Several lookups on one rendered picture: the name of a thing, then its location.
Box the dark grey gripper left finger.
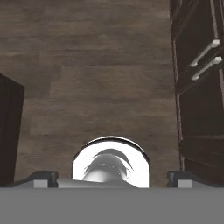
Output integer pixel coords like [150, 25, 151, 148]
[10, 170, 60, 189]

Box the dark brown cabinet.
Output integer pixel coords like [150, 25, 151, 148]
[0, 73, 25, 187]

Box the white round thing, black rim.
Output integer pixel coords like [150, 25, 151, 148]
[71, 136, 151, 189]

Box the pale grey bar handle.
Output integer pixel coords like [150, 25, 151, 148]
[189, 38, 221, 68]
[191, 56, 223, 81]

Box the dark brown cupboard base panel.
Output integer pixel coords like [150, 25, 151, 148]
[178, 135, 224, 187]

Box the dark brown cupboard door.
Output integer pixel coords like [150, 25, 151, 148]
[170, 0, 224, 88]
[175, 64, 224, 144]

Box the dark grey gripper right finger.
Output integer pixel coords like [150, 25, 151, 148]
[166, 170, 217, 189]

